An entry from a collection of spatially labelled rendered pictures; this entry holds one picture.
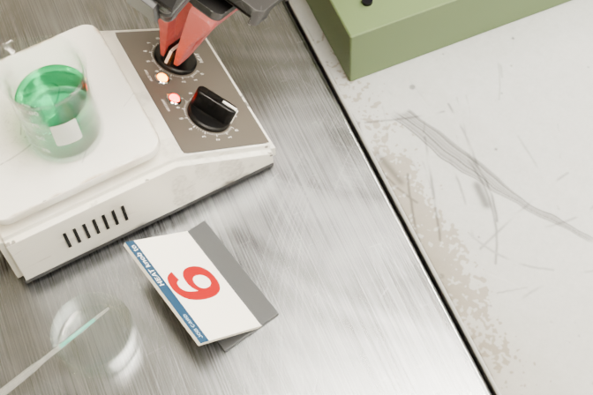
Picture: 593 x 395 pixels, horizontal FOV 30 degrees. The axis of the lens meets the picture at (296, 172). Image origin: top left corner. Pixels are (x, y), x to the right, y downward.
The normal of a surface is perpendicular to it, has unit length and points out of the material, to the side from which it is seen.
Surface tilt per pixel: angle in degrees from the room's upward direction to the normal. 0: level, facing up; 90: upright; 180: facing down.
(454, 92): 0
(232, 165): 90
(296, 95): 0
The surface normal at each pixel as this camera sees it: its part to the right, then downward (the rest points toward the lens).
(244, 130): 0.41, -0.64
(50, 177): -0.04, -0.50
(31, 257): 0.47, 0.76
